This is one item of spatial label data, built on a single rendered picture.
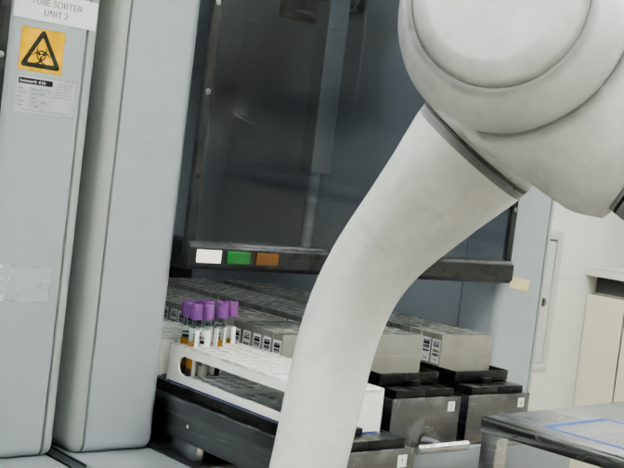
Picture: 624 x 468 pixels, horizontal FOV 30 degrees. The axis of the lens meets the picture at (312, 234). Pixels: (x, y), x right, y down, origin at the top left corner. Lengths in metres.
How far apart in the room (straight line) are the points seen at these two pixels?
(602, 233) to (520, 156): 3.29
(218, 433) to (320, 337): 0.52
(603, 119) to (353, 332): 0.31
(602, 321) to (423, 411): 2.29
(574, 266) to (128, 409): 2.58
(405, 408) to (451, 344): 0.19
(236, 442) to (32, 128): 0.42
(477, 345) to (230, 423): 0.57
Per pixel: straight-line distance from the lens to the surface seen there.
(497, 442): 1.48
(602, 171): 0.64
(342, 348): 0.86
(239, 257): 1.45
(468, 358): 1.79
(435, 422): 1.65
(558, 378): 3.87
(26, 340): 1.35
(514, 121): 0.62
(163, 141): 1.40
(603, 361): 3.88
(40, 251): 1.34
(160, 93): 1.40
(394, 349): 1.67
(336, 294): 0.86
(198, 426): 1.40
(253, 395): 1.46
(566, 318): 3.85
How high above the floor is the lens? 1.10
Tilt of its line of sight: 3 degrees down
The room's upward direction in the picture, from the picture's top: 7 degrees clockwise
